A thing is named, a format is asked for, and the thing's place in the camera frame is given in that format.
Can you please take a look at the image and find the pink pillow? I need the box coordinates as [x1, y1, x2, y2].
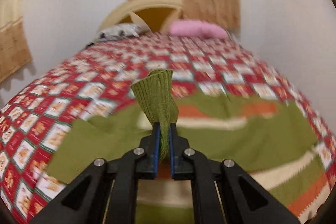
[169, 20, 229, 39]

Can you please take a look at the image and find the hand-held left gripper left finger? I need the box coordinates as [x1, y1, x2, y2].
[30, 123, 161, 224]

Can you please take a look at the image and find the red checkered printed blanket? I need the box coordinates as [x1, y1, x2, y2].
[0, 31, 336, 224]

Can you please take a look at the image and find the cream arched headboard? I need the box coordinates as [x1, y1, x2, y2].
[98, 0, 184, 33]

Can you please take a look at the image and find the green striped sweater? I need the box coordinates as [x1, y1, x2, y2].
[47, 69, 332, 224]

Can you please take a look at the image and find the grey patterned pillow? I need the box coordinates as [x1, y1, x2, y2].
[96, 24, 147, 41]

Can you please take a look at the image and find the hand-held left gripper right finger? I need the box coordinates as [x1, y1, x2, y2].
[169, 123, 301, 224]

